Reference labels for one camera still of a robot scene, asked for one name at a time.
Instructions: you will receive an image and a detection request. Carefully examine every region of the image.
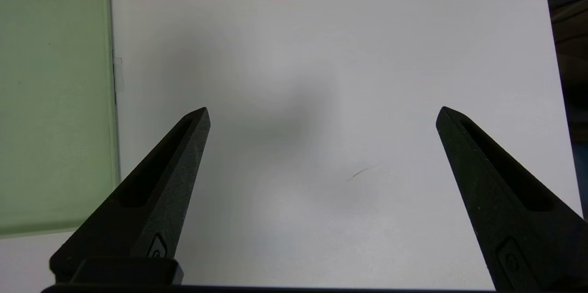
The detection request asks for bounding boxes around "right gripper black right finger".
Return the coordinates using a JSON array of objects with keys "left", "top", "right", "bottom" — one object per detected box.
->
[{"left": 435, "top": 106, "right": 588, "bottom": 293}]

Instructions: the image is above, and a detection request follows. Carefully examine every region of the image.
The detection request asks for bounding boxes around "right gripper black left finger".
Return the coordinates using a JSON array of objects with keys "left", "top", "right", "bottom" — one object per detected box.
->
[{"left": 49, "top": 107, "right": 211, "bottom": 284}]

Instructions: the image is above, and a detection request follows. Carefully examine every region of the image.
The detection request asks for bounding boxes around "clear tape strip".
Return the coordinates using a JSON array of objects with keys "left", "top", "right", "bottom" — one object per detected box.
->
[{"left": 113, "top": 57, "right": 125, "bottom": 95}]

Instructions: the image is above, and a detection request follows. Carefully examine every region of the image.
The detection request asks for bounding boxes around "light green plastic tray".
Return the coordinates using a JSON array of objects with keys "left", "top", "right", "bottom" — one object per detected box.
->
[{"left": 0, "top": 0, "right": 121, "bottom": 239}]

